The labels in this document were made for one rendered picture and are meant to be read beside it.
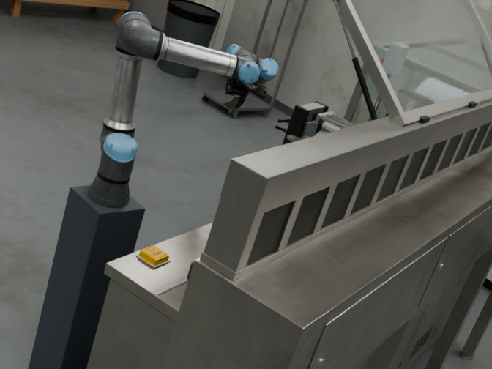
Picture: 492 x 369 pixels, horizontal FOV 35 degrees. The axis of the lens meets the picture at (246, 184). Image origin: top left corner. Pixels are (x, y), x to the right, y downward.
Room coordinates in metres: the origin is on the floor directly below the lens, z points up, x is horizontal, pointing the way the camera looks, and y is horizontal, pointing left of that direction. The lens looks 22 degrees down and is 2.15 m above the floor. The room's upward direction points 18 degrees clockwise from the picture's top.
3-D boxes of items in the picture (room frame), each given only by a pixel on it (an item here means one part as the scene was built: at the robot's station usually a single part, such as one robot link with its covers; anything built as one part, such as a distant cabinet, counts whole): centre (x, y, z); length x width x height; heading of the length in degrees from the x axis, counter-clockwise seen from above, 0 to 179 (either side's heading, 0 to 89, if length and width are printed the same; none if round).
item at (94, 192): (2.53, 0.46, 0.95); 0.15 x 0.15 x 0.10
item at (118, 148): (2.54, 0.46, 1.07); 0.13 x 0.12 x 0.14; 18
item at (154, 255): (2.21, 0.21, 0.91); 0.07 x 0.07 x 0.02; 63
